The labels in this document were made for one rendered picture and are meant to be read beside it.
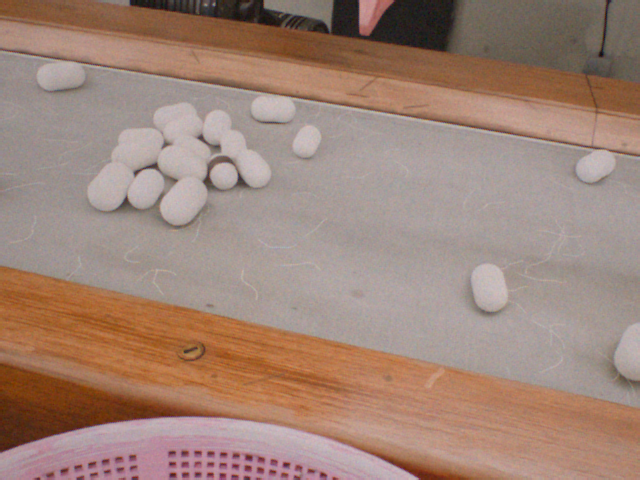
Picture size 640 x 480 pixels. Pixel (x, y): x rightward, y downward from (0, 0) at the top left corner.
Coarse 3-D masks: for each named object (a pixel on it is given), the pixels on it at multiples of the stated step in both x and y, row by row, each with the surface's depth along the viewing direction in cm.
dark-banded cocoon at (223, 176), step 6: (216, 168) 41; (222, 168) 41; (228, 168) 41; (234, 168) 41; (210, 174) 41; (216, 174) 41; (222, 174) 40; (228, 174) 41; (234, 174) 41; (216, 180) 41; (222, 180) 41; (228, 180) 41; (234, 180) 41; (216, 186) 41; (222, 186) 41; (228, 186) 41
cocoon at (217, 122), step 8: (216, 112) 47; (224, 112) 47; (208, 120) 46; (216, 120) 46; (224, 120) 46; (208, 128) 45; (216, 128) 45; (224, 128) 46; (208, 136) 45; (216, 136) 45; (216, 144) 46
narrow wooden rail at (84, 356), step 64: (0, 320) 27; (64, 320) 27; (128, 320) 27; (192, 320) 28; (0, 384) 26; (64, 384) 25; (128, 384) 25; (192, 384) 25; (256, 384) 25; (320, 384) 25; (384, 384) 26; (448, 384) 26; (512, 384) 26; (0, 448) 29; (384, 448) 23; (448, 448) 23; (512, 448) 23; (576, 448) 24
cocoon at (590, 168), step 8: (592, 152) 47; (600, 152) 46; (608, 152) 46; (584, 160) 45; (592, 160) 45; (600, 160) 45; (608, 160) 46; (576, 168) 46; (584, 168) 45; (592, 168) 45; (600, 168) 45; (608, 168) 46; (584, 176) 45; (592, 176) 45; (600, 176) 45
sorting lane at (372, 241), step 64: (0, 64) 56; (0, 128) 46; (64, 128) 47; (128, 128) 48; (256, 128) 49; (320, 128) 50; (384, 128) 51; (448, 128) 52; (0, 192) 39; (64, 192) 40; (256, 192) 42; (320, 192) 42; (384, 192) 43; (448, 192) 44; (512, 192) 44; (576, 192) 45; (0, 256) 34; (64, 256) 35; (128, 256) 35; (192, 256) 36; (256, 256) 36; (320, 256) 36; (384, 256) 37; (448, 256) 37; (512, 256) 38; (576, 256) 38; (256, 320) 32; (320, 320) 32; (384, 320) 32; (448, 320) 33; (512, 320) 33; (576, 320) 34; (576, 384) 30
